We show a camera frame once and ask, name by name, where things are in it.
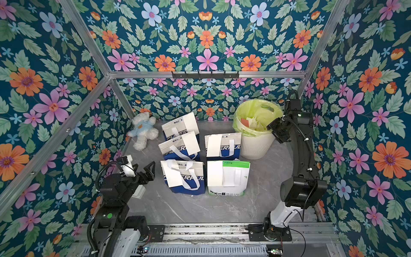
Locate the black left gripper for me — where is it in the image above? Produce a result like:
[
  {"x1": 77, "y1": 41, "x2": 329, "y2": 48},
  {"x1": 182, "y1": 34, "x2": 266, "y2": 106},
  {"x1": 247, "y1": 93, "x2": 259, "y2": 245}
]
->
[{"x1": 118, "y1": 161, "x2": 155, "y2": 205}]

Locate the white trash bin green liner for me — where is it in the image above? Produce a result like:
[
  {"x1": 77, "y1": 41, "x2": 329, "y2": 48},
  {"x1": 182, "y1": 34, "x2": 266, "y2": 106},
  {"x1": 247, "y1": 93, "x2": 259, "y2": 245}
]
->
[{"x1": 233, "y1": 99, "x2": 283, "y2": 160}]

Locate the blue white tote bag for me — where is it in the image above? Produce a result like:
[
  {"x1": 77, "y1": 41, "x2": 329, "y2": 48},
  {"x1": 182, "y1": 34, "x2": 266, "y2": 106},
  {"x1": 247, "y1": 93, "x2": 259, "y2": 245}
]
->
[
  {"x1": 162, "y1": 112, "x2": 200, "y2": 141},
  {"x1": 161, "y1": 160, "x2": 206, "y2": 196}
]

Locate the white bag green top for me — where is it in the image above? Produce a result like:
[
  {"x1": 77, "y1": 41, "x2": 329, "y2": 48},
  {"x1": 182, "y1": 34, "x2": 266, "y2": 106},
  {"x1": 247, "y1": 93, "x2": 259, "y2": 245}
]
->
[{"x1": 207, "y1": 161, "x2": 250, "y2": 197}]

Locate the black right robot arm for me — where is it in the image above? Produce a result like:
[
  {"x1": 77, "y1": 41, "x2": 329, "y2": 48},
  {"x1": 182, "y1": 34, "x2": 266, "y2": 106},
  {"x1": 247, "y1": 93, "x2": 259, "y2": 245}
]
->
[{"x1": 247, "y1": 90, "x2": 328, "y2": 242}]

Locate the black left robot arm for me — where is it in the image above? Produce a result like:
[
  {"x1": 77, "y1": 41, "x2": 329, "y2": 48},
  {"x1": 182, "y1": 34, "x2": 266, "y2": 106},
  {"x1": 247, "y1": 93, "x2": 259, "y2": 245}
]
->
[{"x1": 87, "y1": 161, "x2": 155, "y2": 257}]

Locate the middle left blue white bag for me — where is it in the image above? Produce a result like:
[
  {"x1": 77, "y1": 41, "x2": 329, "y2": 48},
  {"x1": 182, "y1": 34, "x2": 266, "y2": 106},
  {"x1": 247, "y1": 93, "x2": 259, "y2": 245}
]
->
[{"x1": 158, "y1": 132, "x2": 201, "y2": 162}]

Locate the white teddy bear blue shirt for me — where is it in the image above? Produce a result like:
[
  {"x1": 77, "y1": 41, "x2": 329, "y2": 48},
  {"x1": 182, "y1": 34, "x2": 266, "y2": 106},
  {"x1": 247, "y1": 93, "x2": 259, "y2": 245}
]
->
[{"x1": 127, "y1": 112, "x2": 159, "y2": 151}]

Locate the middle right blue white bag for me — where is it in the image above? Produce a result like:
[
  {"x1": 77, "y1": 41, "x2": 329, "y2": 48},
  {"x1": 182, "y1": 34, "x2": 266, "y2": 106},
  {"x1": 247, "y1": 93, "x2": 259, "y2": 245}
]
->
[{"x1": 204, "y1": 133, "x2": 242, "y2": 161}]

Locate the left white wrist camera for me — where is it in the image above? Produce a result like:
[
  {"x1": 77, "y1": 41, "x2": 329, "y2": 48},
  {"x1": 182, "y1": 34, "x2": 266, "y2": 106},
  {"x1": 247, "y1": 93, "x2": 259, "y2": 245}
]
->
[{"x1": 117, "y1": 155, "x2": 136, "y2": 177}]

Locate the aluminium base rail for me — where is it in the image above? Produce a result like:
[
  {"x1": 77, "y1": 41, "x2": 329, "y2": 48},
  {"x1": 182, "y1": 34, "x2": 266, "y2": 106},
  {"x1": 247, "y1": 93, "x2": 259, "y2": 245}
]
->
[{"x1": 96, "y1": 222, "x2": 347, "y2": 257}]

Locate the black wall hook rail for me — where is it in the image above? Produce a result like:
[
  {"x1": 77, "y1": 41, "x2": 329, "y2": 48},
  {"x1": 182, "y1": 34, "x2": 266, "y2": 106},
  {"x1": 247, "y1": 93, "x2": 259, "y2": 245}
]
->
[{"x1": 171, "y1": 71, "x2": 240, "y2": 80}]

